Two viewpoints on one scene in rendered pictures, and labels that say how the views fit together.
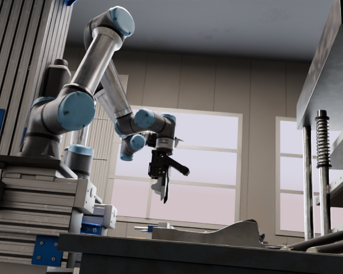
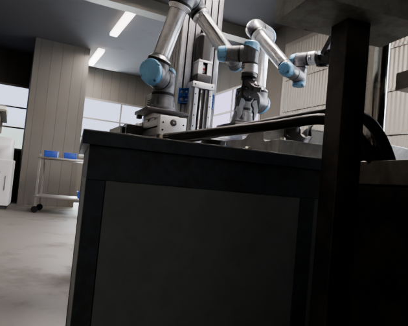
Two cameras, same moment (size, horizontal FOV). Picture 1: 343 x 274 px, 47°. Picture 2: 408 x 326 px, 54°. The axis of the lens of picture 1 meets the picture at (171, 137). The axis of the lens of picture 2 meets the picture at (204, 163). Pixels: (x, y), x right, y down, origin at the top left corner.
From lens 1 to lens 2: 1.61 m
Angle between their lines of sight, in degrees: 63
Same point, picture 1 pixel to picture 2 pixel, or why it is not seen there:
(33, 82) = (180, 55)
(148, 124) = (222, 58)
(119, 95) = (215, 42)
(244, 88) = not seen: outside the picture
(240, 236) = (256, 137)
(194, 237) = (238, 144)
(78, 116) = (147, 76)
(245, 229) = not seen: hidden behind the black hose
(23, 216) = not seen: hidden behind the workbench
